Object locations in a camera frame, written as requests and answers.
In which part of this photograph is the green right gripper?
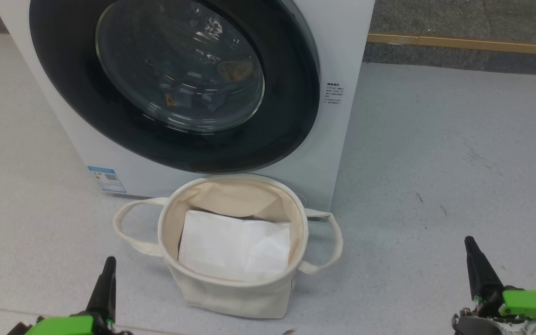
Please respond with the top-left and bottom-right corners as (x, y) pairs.
(452, 236), (536, 335)

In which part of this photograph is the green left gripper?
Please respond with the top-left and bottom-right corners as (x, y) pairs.
(7, 256), (134, 335)

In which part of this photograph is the glass washing machine door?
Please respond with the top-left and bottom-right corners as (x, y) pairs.
(29, 0), (321, 174)

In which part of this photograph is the blue cream bear-print garment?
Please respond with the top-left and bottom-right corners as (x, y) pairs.
(154, 58), (259, 114)

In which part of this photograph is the beige canvas laundry basket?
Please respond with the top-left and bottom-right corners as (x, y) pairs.
(113, 174), (344, 320)

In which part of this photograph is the white cloth in basket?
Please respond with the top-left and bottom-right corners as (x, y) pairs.
(178, 209), (292, 282)

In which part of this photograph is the white front-load washing machine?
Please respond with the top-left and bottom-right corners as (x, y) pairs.
(0, 0), (375, 212)

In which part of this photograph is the blue energy label sticker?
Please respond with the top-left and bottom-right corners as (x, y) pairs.
(87, 166), (127, 194)

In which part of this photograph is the small printed text label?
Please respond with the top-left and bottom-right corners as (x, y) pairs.
(326, 83), (344, 106)

